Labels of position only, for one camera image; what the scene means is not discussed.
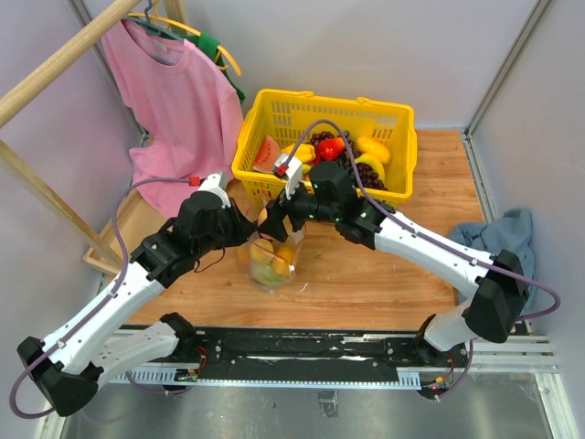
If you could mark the green cabbage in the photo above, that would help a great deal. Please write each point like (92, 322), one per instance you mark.
(264, 275)

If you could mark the clear zip top bag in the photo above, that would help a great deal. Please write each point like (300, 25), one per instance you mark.
(284, 263)

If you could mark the peach fruit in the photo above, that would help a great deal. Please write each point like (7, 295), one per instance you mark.
(263, 219)

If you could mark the yellow lemon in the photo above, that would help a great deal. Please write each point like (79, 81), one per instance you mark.
(261, 252)

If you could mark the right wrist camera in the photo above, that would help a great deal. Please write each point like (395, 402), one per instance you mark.
(289, 169)

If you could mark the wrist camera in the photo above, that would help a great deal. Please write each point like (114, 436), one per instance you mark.
(289, 169)
(218, 180)

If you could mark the wooden clothes rack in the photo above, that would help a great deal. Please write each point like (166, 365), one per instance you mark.
(76, 134)

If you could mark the yellow mango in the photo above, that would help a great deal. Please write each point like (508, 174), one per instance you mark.
(370, 145)

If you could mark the red bell pepper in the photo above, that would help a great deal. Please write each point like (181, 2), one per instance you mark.
(330, 149)

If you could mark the green garment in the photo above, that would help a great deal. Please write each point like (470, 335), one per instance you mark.
(210, 47)

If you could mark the yellow plastic basket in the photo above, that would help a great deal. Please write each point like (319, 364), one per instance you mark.
(381, 135)

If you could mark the blue cloth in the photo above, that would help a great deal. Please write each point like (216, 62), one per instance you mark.
(512, 232)

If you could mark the yellow clothes hanger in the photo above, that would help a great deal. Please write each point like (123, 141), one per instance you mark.
(177, 27)

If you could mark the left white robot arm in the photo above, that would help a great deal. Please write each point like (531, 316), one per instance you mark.
(70, 365)

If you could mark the dark grapes bunch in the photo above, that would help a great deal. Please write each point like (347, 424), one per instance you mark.
(347, 160)

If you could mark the watermelon slice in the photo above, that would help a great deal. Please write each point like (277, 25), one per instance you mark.
(267, 156)

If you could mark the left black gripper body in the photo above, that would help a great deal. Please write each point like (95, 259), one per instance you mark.
(229, 231)

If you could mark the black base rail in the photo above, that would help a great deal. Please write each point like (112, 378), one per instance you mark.
(309, 356)

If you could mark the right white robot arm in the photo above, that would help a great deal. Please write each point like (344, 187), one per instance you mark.
(494, 285)

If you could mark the teal clothes hanger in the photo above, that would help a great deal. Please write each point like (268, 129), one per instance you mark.
(149, 22)

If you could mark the yellow banana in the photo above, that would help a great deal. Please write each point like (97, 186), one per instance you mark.
(370, 167)

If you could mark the yellow bell pepper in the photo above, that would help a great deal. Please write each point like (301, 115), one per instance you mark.
(305, 152)

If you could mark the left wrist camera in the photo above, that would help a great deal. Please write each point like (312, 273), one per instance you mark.
(218, 180)

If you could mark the pink t-shirt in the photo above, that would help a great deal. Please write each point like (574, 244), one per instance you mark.
(180, 96)

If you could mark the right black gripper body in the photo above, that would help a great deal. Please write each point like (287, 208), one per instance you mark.
(299, 209)

